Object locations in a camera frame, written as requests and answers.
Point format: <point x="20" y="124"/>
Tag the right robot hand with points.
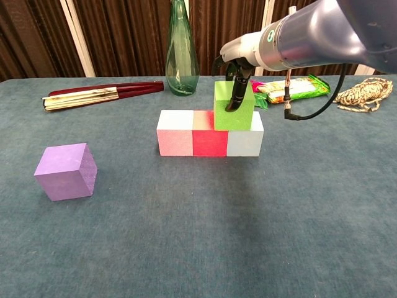
<point x="245" y="49"/>

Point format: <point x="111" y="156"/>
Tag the green foam cube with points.
<point x="232" y="121"/>

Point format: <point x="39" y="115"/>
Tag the light blue foam cube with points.
<point x="245" y="142"/>

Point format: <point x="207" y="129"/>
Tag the pink foam cube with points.
<point x="175" y="142"/>

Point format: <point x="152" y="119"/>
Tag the purple foam cube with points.
<point x="62" y="174"/>

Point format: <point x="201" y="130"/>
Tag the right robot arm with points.
<point x="325" y="37"/>

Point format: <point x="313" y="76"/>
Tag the brown pleated curtain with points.
<point x="217" y="18"/>

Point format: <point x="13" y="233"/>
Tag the green glass bottle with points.
<point x="182" y="62"/>

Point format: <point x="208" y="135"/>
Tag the green snack packet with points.
<point x="304" y="90"/>

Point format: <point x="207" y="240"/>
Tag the red foam cube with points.
<point x="210" y="142"/>

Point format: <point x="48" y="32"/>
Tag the folded red paper fan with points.
<point x="87" y="95"/>

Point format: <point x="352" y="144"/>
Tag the blue felt table mat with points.
<point x="198" y="232"/>

